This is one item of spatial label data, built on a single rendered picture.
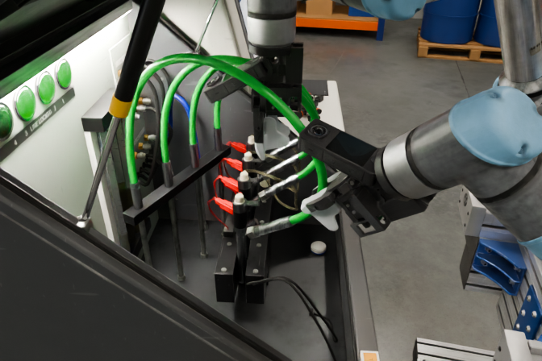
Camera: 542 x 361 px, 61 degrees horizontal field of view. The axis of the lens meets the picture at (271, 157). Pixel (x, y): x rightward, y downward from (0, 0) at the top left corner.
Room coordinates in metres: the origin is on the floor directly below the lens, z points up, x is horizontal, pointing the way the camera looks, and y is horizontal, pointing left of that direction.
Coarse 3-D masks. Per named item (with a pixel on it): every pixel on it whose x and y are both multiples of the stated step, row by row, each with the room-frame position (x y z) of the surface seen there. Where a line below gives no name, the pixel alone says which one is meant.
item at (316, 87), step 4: (304, 80) 1.74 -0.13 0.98; (308, 80) 1.74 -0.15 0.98; (312, 80) 1.74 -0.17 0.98; (316, 80) 1.74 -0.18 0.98; (320, 80) 1.74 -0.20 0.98; (324, 80) 1.74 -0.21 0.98; (304, 84) 1.70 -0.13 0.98; (308, 84) 1.70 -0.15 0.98; (312, 84) 1.70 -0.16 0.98; (316, 84) 1.70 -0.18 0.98; (320, 84) 1.70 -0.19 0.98; (324, 84) 1.70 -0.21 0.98; (308, 88) 1.65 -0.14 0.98; (312, 88) 1.65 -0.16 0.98; (316, 88) 1.65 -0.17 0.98; (320, 88) 1.65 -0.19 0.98; (324, 88) 1.65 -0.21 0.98; (312, 92) 1.61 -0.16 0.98; (316, 92) 1.61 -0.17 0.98; (320, 92) 1.61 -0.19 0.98; (324, 92) 1.61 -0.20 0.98
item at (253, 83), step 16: (160, 64) 0.68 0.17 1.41; (208, 64) 0.64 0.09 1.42; (224, 64) 0.63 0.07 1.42; (144, 80) 0.70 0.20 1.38; (240, 80) 0.62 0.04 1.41; (256, 80) 0.61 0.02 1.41; (272, 96) 0.60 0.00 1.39; (288, 112) 0.58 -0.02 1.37; (128, 128) 0.72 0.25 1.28; (128, 144) 0.72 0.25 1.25; (128, 160) 0.72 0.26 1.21; (320, 176) 0.56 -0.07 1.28
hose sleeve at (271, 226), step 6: (288, 216) 0.59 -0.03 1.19; (270, 222) 0.60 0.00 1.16; (276, 222) 0.59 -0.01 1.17; (282, 222) 0.58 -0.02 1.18; (288, 222) 0.58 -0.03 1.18; (258, 228) 0.61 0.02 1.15; (264, 228) 0.60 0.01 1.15; (270, 228) 0.59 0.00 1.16; (276, 228) 0.59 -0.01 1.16; (282, 228) 0.58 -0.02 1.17; (258, 234) 0.60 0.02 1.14; (264, 234) 0.60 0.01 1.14
